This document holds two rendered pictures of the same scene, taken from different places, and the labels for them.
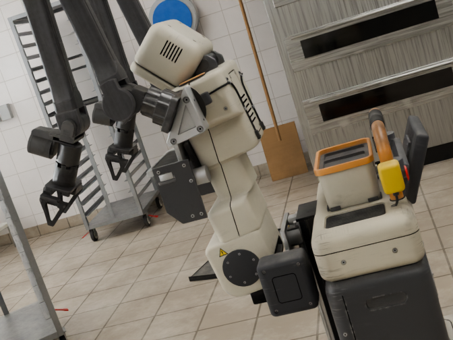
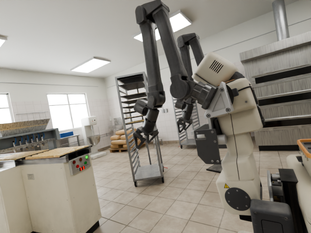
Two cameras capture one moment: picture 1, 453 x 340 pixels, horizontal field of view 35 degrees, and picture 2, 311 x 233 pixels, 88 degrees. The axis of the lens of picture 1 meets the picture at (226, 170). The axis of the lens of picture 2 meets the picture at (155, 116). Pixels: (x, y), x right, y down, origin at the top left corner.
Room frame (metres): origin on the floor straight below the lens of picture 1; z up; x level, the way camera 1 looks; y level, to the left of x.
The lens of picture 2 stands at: (1.04, 0.06, 1.16)
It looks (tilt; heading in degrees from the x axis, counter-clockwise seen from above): 2 degrees down; 21
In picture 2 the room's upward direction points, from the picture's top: 10 degrees counter-clockwise
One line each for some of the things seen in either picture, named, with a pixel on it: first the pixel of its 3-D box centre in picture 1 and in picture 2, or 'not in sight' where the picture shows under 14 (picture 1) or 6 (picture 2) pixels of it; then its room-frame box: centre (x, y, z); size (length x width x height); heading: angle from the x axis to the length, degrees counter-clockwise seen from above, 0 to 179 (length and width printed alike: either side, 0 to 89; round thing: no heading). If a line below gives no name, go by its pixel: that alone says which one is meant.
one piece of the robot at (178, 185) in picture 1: (190, 169); (214, 134); (1.93, 0.09, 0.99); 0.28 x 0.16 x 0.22; 167
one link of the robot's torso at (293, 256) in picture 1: (265, 272); (251, 204); (1.84, -0.01, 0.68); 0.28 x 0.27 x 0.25; 167
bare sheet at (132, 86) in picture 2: not in sight; (134, 86); (3.65, 1.35, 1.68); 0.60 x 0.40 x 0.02; 18
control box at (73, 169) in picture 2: not in sight; (80, 163); (2.29, 1.45, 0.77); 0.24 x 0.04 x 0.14; 178
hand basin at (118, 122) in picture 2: not in sight; (116, 125); (6.73, 3.98, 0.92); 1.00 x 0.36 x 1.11; 77
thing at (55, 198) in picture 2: not in sight; (61, 193); (2.30, 1.81, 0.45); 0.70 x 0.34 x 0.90; 88
